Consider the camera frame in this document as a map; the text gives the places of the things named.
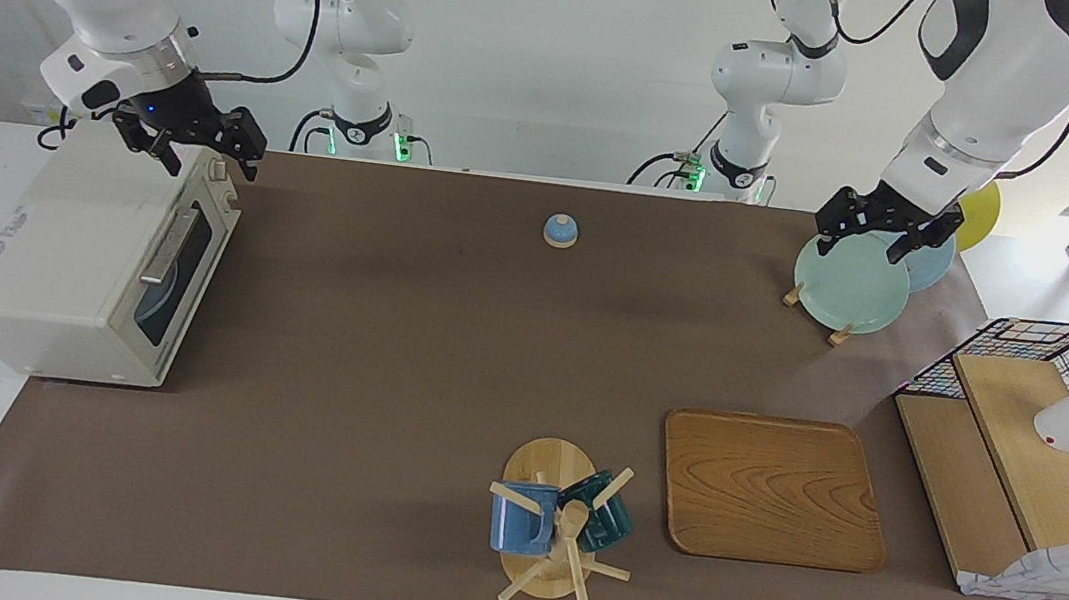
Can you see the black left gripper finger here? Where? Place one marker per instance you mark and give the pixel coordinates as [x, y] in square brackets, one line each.
[921, 243]
[829, 228]

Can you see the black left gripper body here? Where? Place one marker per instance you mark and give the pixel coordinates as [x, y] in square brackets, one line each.
[896, 215]

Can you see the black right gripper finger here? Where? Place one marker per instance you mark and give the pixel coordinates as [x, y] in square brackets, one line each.
[155, 144]
[247, 165]

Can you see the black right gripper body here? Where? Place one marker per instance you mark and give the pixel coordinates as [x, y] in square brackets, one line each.
[198, 116]

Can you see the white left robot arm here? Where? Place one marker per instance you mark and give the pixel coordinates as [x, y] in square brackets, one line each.
[1001, 92]

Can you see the white toaster oven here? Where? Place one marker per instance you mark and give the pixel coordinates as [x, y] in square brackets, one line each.
[56, 256]

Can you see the light blue racked plate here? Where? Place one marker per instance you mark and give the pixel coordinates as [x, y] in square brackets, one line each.
[932, 270]

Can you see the pale green plate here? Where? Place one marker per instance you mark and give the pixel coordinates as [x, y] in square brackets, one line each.
[848, 285]

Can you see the yellow round plate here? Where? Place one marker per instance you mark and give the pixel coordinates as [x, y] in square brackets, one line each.
[982, 215]

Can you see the wooden plate rack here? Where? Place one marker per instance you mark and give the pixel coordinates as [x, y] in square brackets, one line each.
[838, 336]

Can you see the brown table mat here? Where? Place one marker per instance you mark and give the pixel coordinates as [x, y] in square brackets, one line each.
[385, 374]

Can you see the wooden serving tray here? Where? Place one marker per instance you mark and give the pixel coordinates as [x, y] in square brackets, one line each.
[775, 488]

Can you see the small blue bell wooden knob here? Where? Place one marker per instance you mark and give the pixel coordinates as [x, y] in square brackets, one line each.
[560, 233]

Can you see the white patterned cloth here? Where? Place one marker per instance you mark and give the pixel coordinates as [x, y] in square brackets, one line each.
[1037, 574]

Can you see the wooden mug tree stand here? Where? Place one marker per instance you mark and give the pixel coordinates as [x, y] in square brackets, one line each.
[546, 462]

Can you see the dark green mug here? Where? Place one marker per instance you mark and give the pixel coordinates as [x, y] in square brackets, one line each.
[607, 525]

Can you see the blue mug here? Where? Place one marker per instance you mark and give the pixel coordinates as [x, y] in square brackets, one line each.
[519, 525]

